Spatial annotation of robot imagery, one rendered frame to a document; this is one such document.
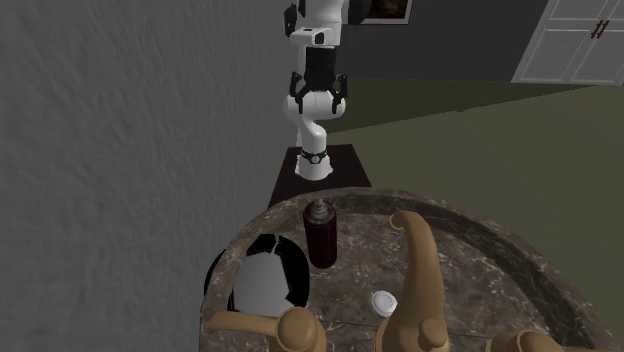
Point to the white panelled double door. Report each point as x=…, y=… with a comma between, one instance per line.
x=575, y=44

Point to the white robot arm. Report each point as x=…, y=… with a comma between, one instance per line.
x=312, y=141

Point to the dark red spray bottle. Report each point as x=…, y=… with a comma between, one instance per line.
x=320, y=239

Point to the brown marble sink basin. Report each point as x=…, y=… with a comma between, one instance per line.
x=492, y=282

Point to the black and white plate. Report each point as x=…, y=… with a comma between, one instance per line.
x=265, y=282

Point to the dark robot stand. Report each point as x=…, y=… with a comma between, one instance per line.
x=353, y=168

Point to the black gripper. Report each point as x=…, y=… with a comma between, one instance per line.
x=320, y=66

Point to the framed dark wall picture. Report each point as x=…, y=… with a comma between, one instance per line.
x=390, y=10

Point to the white round drain plug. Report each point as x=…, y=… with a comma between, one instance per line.
x=383, y=303

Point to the brass tap spout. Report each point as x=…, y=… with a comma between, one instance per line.
x=420, y=282

